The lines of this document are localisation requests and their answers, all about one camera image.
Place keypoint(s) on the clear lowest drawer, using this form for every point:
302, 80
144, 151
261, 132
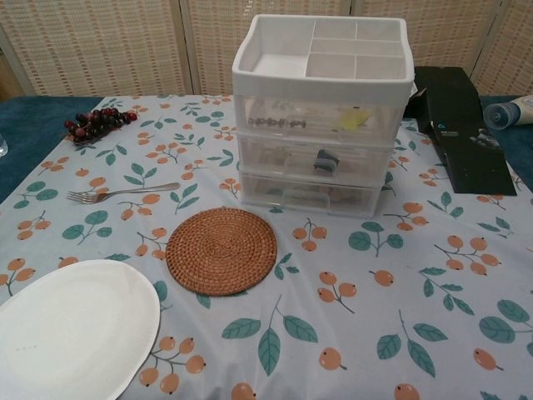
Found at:
260, 188

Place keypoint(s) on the clear drawer with beads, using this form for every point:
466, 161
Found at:
291, 109

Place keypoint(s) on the black cardboard box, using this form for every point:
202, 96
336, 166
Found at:
458, 125

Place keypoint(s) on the round woven rattan coaster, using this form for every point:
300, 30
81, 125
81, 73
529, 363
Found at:
220, 252

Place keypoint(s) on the grey black small gadget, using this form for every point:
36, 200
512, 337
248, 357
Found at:
327, 161

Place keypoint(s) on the yellow object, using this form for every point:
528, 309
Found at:
352, 120

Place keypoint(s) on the silver metal fork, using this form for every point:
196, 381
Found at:
125, 192

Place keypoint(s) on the floral fruit print tablecloth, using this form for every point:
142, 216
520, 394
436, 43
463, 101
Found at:
375, 300

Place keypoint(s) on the dark red grape bunch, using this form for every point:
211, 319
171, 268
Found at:
93, 121

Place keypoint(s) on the woven bamboo folding screen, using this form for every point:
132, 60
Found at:
104, 41

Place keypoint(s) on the white plate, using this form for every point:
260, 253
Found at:
71, 329

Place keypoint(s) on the cream squeeze bottle blue cap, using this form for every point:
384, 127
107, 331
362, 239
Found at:
506, 111

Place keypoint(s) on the white plastic drawer organizer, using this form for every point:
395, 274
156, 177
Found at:
316, 85

